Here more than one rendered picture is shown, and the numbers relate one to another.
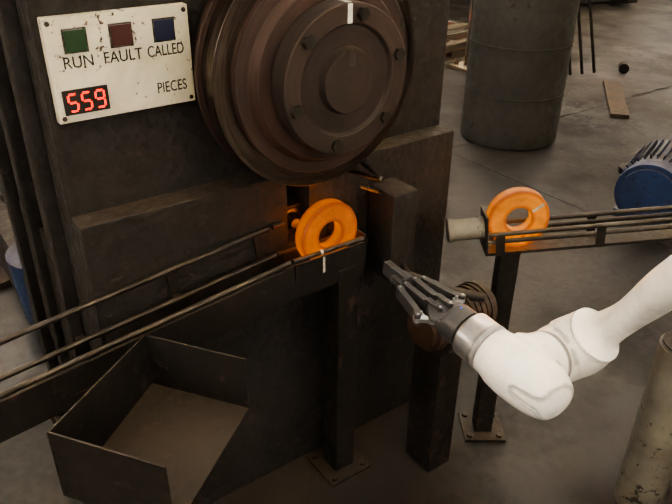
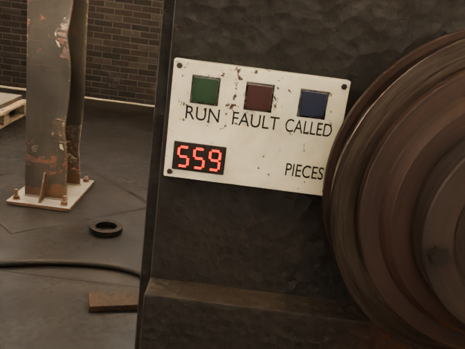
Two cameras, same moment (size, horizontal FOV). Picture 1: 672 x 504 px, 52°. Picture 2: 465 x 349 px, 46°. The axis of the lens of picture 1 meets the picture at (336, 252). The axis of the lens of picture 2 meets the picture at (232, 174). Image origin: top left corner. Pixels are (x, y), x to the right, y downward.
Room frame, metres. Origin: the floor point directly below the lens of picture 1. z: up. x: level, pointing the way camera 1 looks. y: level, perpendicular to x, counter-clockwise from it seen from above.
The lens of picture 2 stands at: (0.57, -0.06, 1.32)
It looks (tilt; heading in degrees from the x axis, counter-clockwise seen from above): 17 degrees down; 35
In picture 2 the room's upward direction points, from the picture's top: 7 degrees clockwise
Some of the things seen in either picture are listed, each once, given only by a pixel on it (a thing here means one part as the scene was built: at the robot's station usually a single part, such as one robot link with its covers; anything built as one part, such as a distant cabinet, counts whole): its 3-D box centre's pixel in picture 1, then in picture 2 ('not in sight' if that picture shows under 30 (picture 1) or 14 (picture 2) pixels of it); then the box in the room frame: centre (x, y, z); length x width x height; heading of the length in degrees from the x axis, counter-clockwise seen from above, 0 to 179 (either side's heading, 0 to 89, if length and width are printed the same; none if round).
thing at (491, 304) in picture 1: (445, 377); not in sight; (1.44, -0.30, 0.27); 0.22 x 0.13 x 0.53; 126
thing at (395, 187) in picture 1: (390, 229); not in sight; (1.50, -0.13, 0.68); 0.11 x 0.08 x 0.24; 36
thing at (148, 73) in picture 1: (123, 62); (254, 129); (1.24, 0.39, 1.15); 0.26 x 0.02 x 0.18; 126
